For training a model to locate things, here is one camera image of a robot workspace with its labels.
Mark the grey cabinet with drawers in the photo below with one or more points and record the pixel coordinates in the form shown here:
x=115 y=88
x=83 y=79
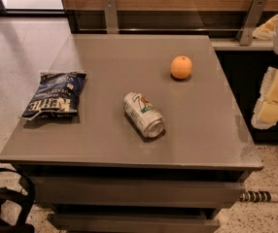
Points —
x=96 y=170

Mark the silver 7up soda can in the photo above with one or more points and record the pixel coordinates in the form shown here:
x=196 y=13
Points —
x=148 y=120

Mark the metal wall bracket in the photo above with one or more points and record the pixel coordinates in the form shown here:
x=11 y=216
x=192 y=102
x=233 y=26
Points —
x=244 y=36
x=111 y=16

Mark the black bag with strap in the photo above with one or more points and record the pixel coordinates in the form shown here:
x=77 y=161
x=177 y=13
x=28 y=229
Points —
x=24 y=201

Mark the blue kettle chips bag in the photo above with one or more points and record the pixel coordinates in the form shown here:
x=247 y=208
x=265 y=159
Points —
x=58 y=95

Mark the orange fruit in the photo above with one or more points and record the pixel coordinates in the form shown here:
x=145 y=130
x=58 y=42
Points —
x=181 y=67

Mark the left metal wall bracket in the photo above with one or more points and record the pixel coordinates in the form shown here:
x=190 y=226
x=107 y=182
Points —
x=111 y=16

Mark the right metal wall bracket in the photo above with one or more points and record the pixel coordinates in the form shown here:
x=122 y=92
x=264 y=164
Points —
x=244 y=36

